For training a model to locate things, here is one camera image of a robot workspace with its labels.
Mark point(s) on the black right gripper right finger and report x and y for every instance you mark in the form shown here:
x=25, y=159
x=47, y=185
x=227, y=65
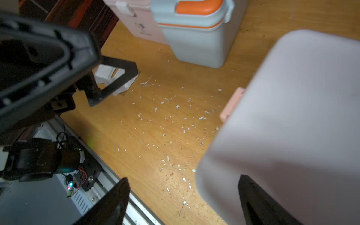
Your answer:
x=259, y=208

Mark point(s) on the white orange handled box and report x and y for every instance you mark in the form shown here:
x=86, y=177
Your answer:
x=200, y=32

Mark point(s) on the pink medicine chest box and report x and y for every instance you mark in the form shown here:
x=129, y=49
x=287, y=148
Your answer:
x=138, y=19

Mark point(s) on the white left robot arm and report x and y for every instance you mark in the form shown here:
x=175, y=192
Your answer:
x=39, y=159

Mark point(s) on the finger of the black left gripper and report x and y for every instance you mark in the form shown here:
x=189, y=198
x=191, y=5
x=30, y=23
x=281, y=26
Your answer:
x=39, y=61
x=93, y=93

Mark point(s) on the white pink first aid box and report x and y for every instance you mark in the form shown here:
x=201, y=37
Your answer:
x=295, y=132

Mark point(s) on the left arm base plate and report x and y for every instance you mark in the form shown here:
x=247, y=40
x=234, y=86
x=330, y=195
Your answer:
x=90, y=168

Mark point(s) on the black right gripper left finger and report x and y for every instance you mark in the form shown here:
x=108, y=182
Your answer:
x=111, y=209

